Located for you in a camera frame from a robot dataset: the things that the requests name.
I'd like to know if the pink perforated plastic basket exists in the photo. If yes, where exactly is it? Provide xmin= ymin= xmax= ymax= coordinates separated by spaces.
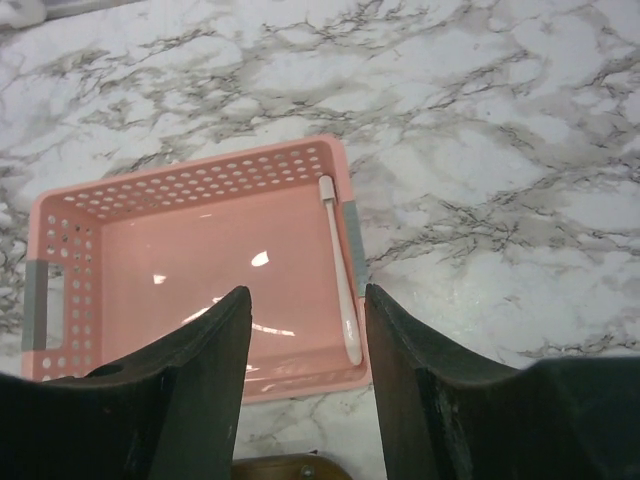
xmin=22 ymin=135 xmax=371 ymax=403

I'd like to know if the white pink toothbrush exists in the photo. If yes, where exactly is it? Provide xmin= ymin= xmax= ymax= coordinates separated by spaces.
xmin=319 ymin=175 xmax=363 ymax=366

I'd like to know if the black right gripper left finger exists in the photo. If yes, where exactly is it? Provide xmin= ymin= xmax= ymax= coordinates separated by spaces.
xmin=1 ymin=286 xmax=252 ymax=479

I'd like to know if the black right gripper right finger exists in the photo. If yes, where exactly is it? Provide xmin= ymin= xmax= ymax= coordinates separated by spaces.
xmin=365 ymin=284 xmax=639 ymax=479

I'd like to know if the brown oval wooden tray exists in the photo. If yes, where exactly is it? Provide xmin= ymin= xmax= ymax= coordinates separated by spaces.
xmin=231 ymin=453 xmax=352 ymax=480

